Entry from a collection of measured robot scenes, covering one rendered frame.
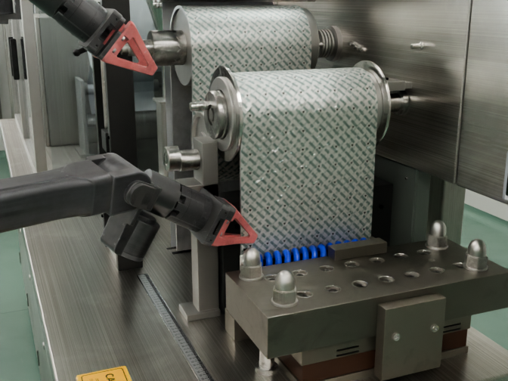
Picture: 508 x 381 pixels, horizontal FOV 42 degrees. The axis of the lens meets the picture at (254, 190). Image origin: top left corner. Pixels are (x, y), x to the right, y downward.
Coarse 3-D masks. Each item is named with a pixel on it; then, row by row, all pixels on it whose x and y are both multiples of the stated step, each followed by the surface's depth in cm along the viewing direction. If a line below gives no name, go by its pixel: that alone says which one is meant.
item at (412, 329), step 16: (384, 304) 91; (400, 304) 91; (416, 304) 91; (432, 304) 92; (384, 320) 90; (400, 320) 91; (416, 320) 92; (432, 320) 93; (384, 336) 90; (400, 336) 91; (416, 336) 93; (432, 336) 94; (384, 352) 91; (400, 352) 92; (416, 352) 93; (432, 352) 95; (384, 368) 92; (400, 368) 93; (416, 368) 94
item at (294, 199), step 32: (256, 160) 100; (288, 160) 102; (320, 160) 105; (352, 160) 107; (256, 192) 102; (288, 192) 104; (320, 192) 106; (352, 192) 108; (256, 224) 103; (288, 224) 105; (320, 224) 108; (352, 224) 110
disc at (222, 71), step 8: (216, 72) 104; (224, 72) 101; (232, 80) 98; (232, 88) 98; (240, 104) 96; (240, 112) 96; (240, 120) 96; (240, 128) 97; (240, 136) 97; (232, 144) 100; (224, 152) 104; (232, 152) 101
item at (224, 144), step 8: (368, 72) 109; (216, 80) 103; (224, 80) 100; (216, 88) 103; (224, 88) 100; (376, 88) 107; (232, 96) 98; (232, 104) 98; (232, 112) 98; (232, 120) 98; (232, 128) 98; (376, 128) 109; (232, 136) 99; (224, 144) 102
